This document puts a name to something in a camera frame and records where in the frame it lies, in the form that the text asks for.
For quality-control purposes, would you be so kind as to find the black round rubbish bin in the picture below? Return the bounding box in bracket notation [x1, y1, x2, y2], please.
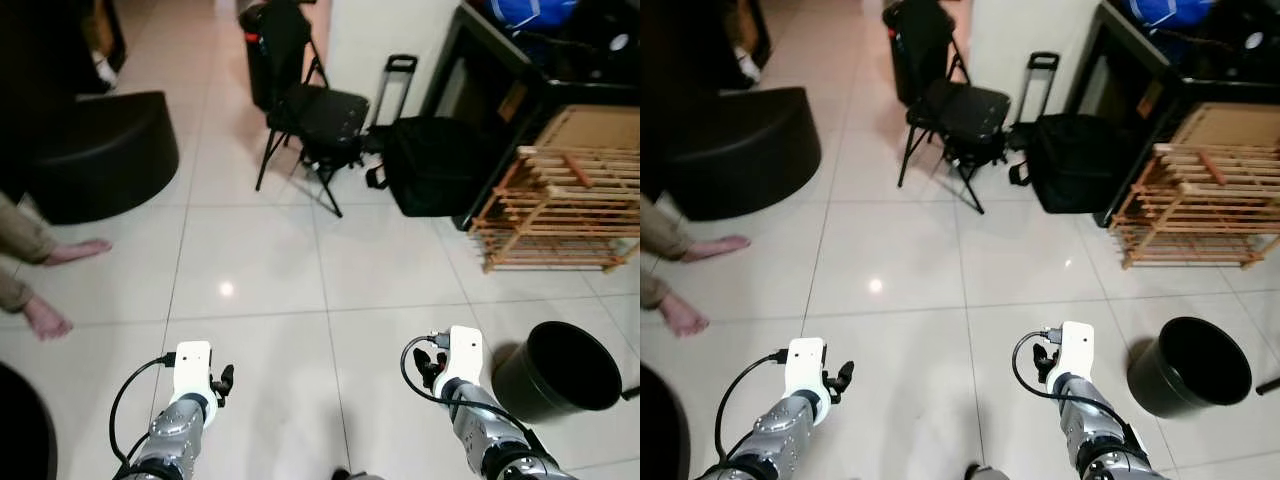
[1127, 317, 1253, 419]
[491, 321, 623, 423]

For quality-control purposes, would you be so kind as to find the tall black bin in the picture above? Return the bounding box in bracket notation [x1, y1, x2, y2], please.
[240, 0, 311, 111]
[883, 0, 951, 106]

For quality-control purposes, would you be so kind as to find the person's bare foot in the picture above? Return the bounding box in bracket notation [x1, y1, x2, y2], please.
[42, 238, 113, 267]
[22, 295, 74, 342]
[660, 292, 711, 338]
[683, 235, 751, 263]

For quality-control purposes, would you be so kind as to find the black round object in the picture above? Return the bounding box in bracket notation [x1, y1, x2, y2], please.
[640, 362, 691, 480]
[0, 362, 58, 480]

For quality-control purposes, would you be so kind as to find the black trolley bag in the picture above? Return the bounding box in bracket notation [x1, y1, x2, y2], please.
[365, 55, 501, 218]
[1008, 52, 1131, 214]

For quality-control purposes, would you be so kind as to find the wooden slatted shoe rack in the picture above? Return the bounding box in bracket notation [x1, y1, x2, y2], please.
[1110, 143, 1280, 269]
[470, 146, 641, 273]

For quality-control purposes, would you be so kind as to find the black backpack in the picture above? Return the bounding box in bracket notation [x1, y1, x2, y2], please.
[298, 128, 366, 171]
[940, 125, 1009, 168]

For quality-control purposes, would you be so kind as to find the black round ottoman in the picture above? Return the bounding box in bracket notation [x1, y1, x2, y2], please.
[25, 91, 181, 225]
[665, 87, 823, 221]

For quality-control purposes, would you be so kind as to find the black folding chair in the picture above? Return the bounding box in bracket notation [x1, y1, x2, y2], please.
[897, 0, 1011, 214]
[255, 0, 371, 218]

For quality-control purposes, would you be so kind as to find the black shelf cabinet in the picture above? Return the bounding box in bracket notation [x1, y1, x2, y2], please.
[420, 0, 641, 231]
[1063, 0, 1280, 229]

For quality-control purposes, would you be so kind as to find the brown cardboard box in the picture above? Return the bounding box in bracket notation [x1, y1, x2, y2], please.
[1170, 102, 1280, 149]
[535, 105, 641, 151]

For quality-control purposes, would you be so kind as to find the blue bag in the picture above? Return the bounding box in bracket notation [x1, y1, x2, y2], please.
[1125, 0, 1216, 29]
[490, 0, 581, 31]

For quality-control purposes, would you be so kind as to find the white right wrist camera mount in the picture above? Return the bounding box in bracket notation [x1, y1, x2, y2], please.
[447, 326, 484, 386]
[1058, 321, 1095, 381]

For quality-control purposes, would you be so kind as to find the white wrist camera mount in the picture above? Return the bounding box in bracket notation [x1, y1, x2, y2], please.
[447, 326, 484, 386]
[1058, 321, 1095, 381]
[783, 338, 827, 397]
[172, 341, 214, 401]

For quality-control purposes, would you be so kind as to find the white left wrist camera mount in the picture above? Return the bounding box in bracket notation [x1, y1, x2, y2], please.
[172, 341, 214, 401]
[783, 338, 827, 397]

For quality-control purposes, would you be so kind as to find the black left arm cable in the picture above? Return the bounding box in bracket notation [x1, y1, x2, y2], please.
[107, 352, 181, 471]
[712, 348, 791, 476]

